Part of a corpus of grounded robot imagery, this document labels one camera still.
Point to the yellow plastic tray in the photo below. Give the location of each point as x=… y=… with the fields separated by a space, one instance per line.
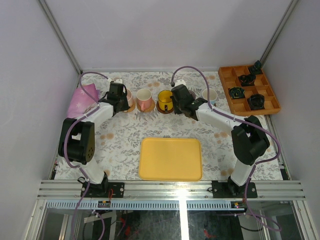
x=170 y=159

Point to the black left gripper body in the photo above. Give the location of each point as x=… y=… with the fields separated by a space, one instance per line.
x=117 y=88

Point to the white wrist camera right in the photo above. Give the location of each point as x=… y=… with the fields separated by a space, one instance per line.
x=178 y=82

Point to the cream mug pink handle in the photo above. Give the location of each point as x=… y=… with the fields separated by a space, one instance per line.
x=144 y=98

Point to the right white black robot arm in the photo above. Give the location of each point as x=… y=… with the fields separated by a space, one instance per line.
x=249 y=143

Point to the purple mug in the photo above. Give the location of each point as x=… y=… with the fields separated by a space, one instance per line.
x=192 y=94

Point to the black object in tray middle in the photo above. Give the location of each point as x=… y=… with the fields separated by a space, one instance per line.
x=247 y=80

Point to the yellow glass cup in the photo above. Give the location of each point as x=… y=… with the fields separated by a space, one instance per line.
x=165 y=101

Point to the black object in tray back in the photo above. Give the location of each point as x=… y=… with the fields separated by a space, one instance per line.
x=256 y=68

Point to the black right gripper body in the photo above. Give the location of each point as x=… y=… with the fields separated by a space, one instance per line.
x=178 y=107

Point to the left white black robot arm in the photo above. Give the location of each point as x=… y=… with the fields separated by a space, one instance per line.
x=77 y=138

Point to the black object in tray front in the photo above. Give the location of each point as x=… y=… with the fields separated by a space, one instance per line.
x=256 y=102

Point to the blue mug cream inside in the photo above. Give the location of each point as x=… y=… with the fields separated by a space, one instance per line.
x=210 y=95

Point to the aluminium front rail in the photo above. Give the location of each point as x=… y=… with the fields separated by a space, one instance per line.
x=267 y=190

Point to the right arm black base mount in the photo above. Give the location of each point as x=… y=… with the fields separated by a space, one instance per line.
x=228 y=189

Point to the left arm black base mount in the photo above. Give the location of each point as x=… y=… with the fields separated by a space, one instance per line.
x=105 y=189

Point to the orange compartment tray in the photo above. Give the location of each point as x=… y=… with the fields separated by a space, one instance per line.
x=229 y=77

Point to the pink star cloth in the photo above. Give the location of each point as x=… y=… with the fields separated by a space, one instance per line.
x=81 y=102

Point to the black object in tray left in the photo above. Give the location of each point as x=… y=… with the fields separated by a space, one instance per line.
x=237 y=93

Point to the dark brown wooden coaster middle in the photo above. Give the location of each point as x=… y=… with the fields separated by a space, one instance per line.
x=163 y=111

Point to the black object in tray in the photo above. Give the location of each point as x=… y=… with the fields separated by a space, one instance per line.
x=237 y=93
x=256 y=68
x=247 y=80
x=256 y=102

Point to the light woven coaster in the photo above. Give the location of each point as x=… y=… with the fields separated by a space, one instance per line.
x=147 y=110
x=132 y=107

